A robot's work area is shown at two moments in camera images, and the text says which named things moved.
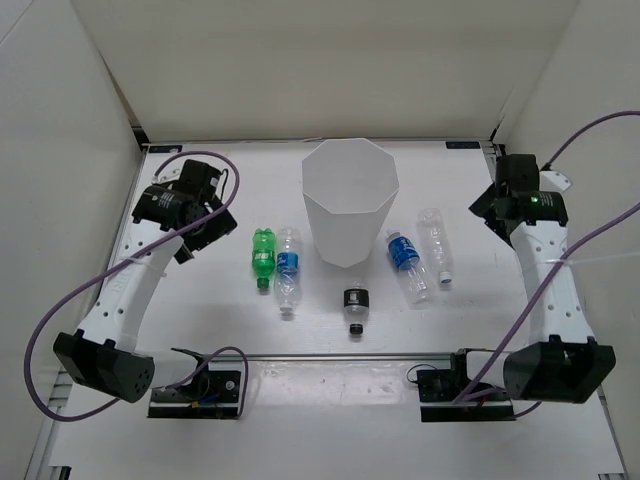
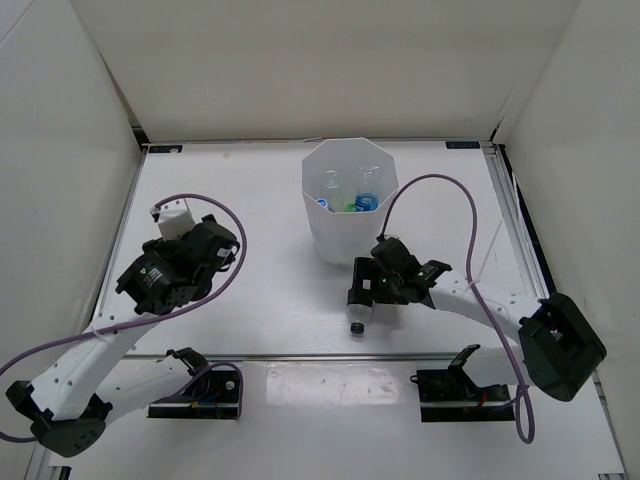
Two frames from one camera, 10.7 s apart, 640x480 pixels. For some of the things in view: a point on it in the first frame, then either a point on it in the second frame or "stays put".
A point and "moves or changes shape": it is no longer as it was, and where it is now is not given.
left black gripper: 218,226 → 163,247
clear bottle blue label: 288,285 → 331,186
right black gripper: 483,207 → 364,269
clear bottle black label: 356,306 stays put
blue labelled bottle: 405,257 moves or changes shape
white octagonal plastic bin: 350,187 stays put
